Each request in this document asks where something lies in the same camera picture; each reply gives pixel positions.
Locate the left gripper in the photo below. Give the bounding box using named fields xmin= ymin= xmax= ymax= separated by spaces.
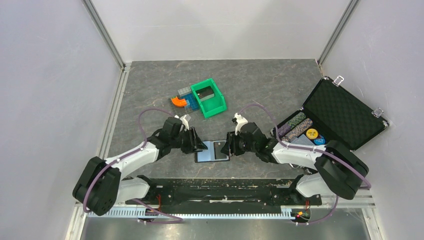
xmin=170 ymin=126 xmax=208 ymax=155

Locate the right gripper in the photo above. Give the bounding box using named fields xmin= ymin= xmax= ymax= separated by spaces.
xmin=220 ymin=129 xmax=258 ymax=157

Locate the black leather card holder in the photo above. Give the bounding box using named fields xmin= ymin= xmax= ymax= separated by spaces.
xmin=194 ymin=140 xmax=230 ymax=163

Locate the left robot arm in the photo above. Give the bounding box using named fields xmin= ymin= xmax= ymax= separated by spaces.
xmin=72 ymin=115 xmax=208 ymax=216

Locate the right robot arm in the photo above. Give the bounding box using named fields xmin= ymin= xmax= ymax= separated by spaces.
xmin=220 ymin=122 xmax=371 ymax=204

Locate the blue playing card deck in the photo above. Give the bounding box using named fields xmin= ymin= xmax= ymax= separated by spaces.
xmin=291 ymin=134 xmax=315 ymax=146

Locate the blue grid tray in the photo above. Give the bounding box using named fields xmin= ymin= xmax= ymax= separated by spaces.
xmin=169 ymin=93 xmax=200 ymax=116

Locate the green plastic bin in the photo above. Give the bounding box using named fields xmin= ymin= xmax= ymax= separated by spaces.
xmin=190 ymin=78 xmax=228 ymax=119

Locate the orange curved piece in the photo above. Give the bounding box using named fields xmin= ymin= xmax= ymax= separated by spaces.
xmin=170 ymin=96 xmax=188 ymax=108

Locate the black box in bin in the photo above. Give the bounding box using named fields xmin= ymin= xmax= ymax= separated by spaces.
xmin=196 ymin=86 xmax=215 ymax=102

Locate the grey brick block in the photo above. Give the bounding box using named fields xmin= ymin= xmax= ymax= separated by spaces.
xmin=177 ymin=86 xmax=192 ymax=98

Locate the upper poker chip row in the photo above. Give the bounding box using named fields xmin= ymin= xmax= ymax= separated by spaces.
xmin=276 ymin=112 xmax=306 ymax=137

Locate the poker chip row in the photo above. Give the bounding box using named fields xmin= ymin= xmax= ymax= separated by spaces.
xmin=276 ymin=112 xmax=306 ymax=137
xmin=281 ymin=118 xmax=313 ymax=143

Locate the yellow dealer button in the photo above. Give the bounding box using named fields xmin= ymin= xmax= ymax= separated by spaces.
xmin=305 ymin=128 xmax=320 ymax=140

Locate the blue dealer button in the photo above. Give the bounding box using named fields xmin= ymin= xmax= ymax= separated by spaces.
xmin=313 ymin=137 xmax=326 ymax=146

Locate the black poker chip case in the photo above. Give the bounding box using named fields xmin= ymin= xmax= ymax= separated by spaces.
xmin=271 ymin=76 xmax=390 ymax=153

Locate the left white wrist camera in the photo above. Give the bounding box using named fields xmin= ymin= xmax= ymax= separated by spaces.
xmin=174 ymin=114 xmax=191 ymax=131

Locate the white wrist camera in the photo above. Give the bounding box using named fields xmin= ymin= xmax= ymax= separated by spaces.
xmin=174 ymin=114 xmax=191 ymax=131
xmin=231 ymin=112 xmax=249 ymax=135

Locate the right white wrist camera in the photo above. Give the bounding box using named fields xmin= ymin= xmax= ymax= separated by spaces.
xmin=231 ymin=112 xmax=249 ymax=135

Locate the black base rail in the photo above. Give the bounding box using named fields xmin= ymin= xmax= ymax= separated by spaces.
xmin=139 ymin=175 xmax=322 ymax=214

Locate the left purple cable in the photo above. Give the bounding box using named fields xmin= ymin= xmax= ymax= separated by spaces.
xmin=82 ymin=107 xmax=185 ymax=225

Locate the white comb cable strip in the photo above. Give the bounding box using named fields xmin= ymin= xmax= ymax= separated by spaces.
xmin=101 ymin=206 xmax=295 ymax=220

